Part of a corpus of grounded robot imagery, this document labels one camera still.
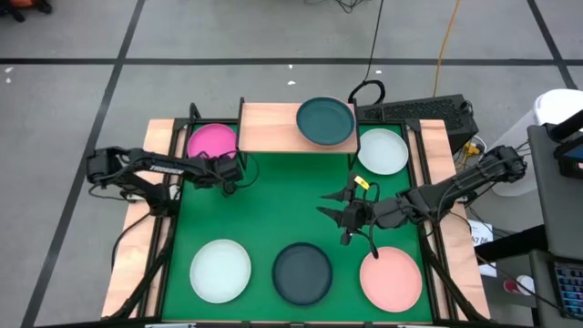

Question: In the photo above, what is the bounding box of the pale mint plate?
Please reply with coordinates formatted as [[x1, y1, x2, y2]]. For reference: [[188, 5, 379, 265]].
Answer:
[[357, 128, 410, 176], [189, 239, 252, 304]]

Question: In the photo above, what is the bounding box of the salmon pink plate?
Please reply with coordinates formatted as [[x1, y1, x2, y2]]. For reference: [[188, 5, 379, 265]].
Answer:
[[359, 246, 424, 314]]

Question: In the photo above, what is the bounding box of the yellow floor cable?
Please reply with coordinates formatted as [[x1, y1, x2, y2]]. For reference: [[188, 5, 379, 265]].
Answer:
[[432, 0, 464, 97]]

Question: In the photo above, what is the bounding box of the magenta plate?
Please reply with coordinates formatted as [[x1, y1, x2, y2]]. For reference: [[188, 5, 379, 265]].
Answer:
[[187, 123, 239, 160]]

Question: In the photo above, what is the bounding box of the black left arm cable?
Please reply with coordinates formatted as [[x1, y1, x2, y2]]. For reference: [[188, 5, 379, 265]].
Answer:
[[110, 211, 154, 273]]

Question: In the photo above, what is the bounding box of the green table mat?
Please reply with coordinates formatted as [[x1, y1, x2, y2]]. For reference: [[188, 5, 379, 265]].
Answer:
[[161, 123, 434, 323]]

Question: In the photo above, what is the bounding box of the wooden shelf with black legs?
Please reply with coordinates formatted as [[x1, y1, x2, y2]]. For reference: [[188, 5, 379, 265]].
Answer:
[[236, 97, 362, 171]]

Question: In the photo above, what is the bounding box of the red and white cup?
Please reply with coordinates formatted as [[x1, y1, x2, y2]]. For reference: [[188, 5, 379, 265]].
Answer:
[[503, 274, 537, 295]]

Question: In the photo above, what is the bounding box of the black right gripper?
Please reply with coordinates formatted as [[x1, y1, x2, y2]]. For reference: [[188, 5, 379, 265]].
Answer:
[[316, 175, 382, 247]]

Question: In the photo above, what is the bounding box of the dark grey-green plate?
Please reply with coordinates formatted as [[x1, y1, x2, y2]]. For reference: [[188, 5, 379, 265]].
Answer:
[[271, 241, 334, 306]]

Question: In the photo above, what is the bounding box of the black computer case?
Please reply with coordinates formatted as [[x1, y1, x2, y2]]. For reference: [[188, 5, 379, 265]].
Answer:
[[357, 94, 479, 154]]

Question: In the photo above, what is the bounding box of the black device on desk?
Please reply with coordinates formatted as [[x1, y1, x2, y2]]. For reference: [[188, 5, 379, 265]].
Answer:
[[545, 108, 583, 179]]

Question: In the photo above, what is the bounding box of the white paper sheet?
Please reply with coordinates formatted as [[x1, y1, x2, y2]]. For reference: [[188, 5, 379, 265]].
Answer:
[[466, 219, 497, 278]]

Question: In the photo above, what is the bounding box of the backlit keyboard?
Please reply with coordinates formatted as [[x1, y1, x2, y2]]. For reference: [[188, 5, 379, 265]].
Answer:
[[552, 261, 583, 321]]

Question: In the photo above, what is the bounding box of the black metal table frame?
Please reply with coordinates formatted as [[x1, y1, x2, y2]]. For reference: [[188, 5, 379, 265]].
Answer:
[[108, 103, 491, 328]]

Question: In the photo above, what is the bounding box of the white round bin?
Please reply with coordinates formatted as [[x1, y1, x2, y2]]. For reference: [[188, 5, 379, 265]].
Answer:
[[491, 88, 583, 198]]

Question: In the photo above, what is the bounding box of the grey side desk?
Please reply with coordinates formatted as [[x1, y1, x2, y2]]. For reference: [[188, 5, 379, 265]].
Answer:
[[527, 122, 583, 261]]

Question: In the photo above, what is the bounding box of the black floor cable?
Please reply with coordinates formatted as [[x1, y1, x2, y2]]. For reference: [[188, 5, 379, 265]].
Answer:
[[348, 0, 386, 104]]

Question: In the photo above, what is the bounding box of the dark teal plate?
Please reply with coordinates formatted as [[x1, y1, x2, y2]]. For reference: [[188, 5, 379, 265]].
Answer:
[[295, 96, 356, 148]]

